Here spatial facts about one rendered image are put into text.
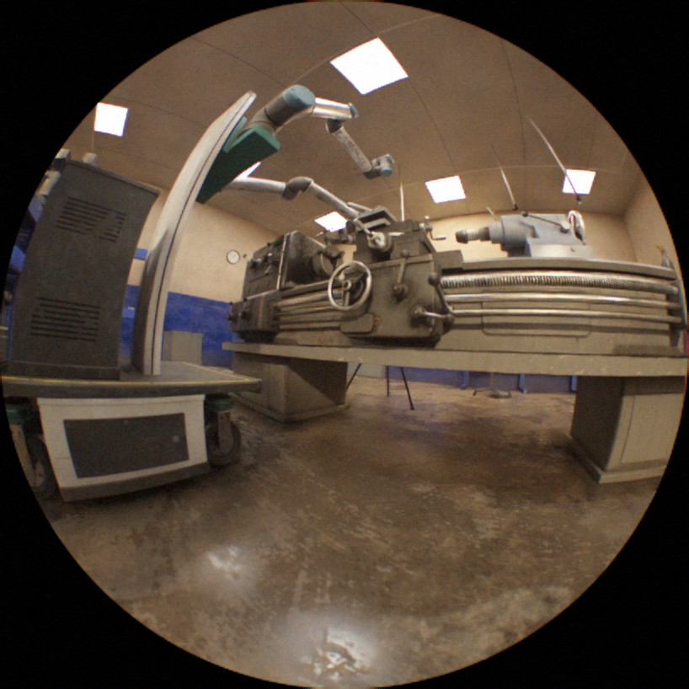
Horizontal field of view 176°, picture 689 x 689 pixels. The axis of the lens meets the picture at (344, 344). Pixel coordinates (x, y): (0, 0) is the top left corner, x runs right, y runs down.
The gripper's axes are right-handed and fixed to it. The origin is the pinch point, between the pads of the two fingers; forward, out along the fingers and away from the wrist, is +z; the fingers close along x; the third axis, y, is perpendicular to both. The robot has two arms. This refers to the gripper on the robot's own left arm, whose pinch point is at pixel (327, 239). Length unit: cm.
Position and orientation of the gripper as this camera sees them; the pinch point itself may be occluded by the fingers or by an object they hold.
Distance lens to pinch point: 171.1
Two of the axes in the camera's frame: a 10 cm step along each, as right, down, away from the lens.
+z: -7.3, 2.9, -6.2
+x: -6.6, -0.7, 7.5
